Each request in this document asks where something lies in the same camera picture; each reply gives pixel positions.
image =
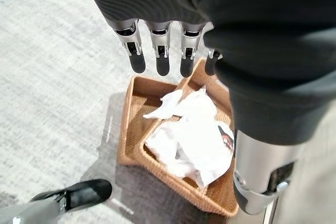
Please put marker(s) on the white garment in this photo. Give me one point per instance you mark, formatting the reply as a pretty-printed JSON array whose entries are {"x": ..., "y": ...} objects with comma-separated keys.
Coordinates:
[{"x": 194, "y": 140}]

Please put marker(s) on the robot silver leg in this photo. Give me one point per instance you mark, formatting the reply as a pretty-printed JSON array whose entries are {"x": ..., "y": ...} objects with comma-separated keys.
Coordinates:
[{"x": 29, "y": 212}]

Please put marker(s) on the woven wicker basket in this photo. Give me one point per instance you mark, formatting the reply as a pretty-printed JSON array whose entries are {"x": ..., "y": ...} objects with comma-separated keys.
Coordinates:
[{"x": 136, "y": 119}]

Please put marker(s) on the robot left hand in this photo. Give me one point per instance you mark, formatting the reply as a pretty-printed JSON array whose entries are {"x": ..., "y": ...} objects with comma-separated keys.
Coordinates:
[{"x": 236, "y": 24}]

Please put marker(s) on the robot dark foot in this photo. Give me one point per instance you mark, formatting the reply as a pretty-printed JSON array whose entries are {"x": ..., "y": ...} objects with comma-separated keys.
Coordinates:
[{"x": 78, "y": 193}]

